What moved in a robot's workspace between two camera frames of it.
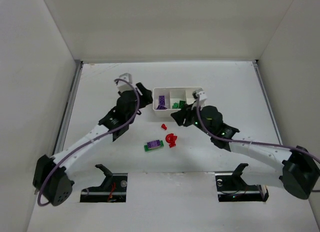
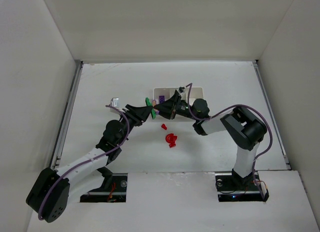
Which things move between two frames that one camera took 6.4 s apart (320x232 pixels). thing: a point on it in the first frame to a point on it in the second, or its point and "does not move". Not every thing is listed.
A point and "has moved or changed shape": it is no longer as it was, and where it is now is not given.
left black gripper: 141,97 to 132,116
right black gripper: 185,114 to 175,105
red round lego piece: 171,139 does not move
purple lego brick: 161,106 has moved or changed shape
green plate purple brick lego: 154,145 to 153,111
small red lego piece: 164,127 does not move
